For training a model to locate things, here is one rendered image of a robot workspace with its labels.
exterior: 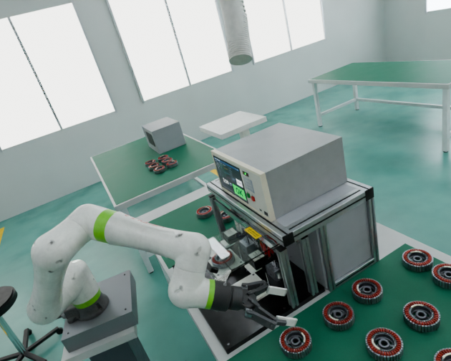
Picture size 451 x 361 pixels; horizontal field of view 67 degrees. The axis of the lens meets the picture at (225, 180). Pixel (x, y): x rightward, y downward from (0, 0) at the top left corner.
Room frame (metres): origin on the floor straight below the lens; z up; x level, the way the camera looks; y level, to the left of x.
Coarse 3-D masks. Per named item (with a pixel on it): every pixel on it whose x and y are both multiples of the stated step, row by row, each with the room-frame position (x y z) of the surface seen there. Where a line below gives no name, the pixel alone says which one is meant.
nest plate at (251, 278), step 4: (248, 276) 1.24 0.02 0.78; (252, 276) 1.23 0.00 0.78; (256, 276) 1.22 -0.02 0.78; (240, 280) 1.23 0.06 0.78; (244, 280) 1.22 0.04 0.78; (248, 280) 1.22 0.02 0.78; (252, 280) 1.21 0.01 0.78; (256, 280) 1.20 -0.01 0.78; (260, 280) 1.20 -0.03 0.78; (236, 284) 1.21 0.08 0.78; (240, 284) 1.20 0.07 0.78; (264, 292) 1.12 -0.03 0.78; (260, 296) 1.10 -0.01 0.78; (264, 296) 1.10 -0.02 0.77
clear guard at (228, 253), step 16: (240, 224) 1.23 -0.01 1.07; (208, 240) 1.18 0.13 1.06; (224, 240) 1.15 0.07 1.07; (240, 240) 1.12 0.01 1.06; (256, 240) 1.09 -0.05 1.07; (272, 240) 1.06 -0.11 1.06; (224, 256) 1.05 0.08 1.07; (240, 256) 1.02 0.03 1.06; (256, 256) 1.00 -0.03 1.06; (208, 272) 1.05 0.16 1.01; (224, 272) 0.99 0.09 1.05
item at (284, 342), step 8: (288, 328) 0.90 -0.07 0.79; (296, 328) 0.89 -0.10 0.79; (280, 336) 0.88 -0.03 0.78; (288, 336) 0.88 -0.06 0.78; (296, 336) 0.88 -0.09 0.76; (304, 336) 0.85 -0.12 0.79; (280, 344) 0.85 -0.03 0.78; (288, 344) 0.86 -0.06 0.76; (296, 344) 0.84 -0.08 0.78; (304, 344) 0.82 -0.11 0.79; (288, 352) 0.81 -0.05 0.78; (296, 352) 0.80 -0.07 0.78; (304, 352) 0.80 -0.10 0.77
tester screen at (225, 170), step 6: (216, 162) 1.48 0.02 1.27; (222, 162) 1.42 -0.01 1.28; (222, 168) 1.44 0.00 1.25; (228, 168) 1.37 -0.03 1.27; (234, 168) 1.31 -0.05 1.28; (222, 174) 1.46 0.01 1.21; (228, 174) 1.38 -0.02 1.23; (234, 174) 1.32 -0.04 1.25; (222, 180) 1.48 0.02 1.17; (228, 180) 1.40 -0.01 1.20; (240, 186) 1.30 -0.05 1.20; (234, 192) 1.38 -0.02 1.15
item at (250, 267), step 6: (270, 252) 1.21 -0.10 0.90; (258, 258) 1.17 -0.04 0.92; (264, 258) 1.17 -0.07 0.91; (270, 258) 1.18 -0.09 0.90; (276, 258) 1.18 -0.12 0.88; (246, 264) 1.20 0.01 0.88; (252, 264) 1.17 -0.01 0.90; (258, 264) 1.16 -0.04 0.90; (264, 264) 1.16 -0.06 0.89; (276, 264) 1.19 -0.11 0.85; (252, 270) 1.15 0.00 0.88
